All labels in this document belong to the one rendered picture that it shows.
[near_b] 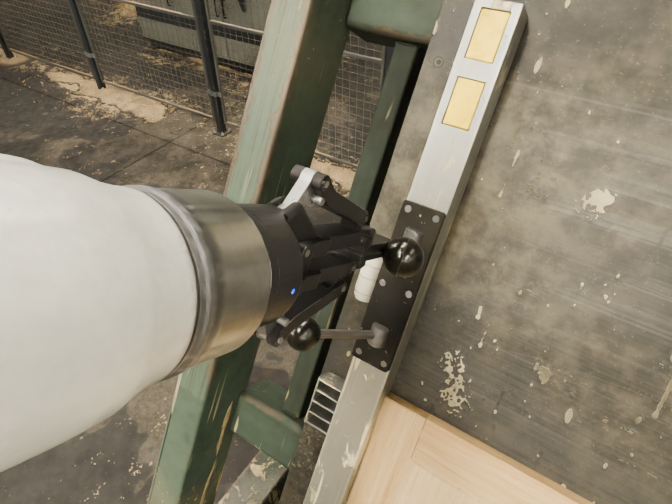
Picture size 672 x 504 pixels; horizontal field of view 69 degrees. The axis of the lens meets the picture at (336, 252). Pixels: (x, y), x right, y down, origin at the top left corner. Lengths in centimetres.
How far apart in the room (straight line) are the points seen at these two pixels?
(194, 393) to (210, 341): 56
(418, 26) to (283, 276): 47
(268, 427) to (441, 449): 30
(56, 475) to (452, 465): 182
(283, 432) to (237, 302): 60
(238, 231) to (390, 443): 47
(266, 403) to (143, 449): 139
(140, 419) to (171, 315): 207
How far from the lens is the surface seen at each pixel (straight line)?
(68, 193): 18
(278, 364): 227
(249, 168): 66
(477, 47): 57
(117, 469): 218
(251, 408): 84
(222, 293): 22
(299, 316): 36
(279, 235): 27
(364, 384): 63
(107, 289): 17
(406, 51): 70
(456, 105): 56
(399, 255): 44
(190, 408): 80
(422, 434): 64
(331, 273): 38
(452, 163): 55
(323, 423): 70
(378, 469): 69
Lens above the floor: 185
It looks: 42 degrees down
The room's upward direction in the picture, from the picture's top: straight up
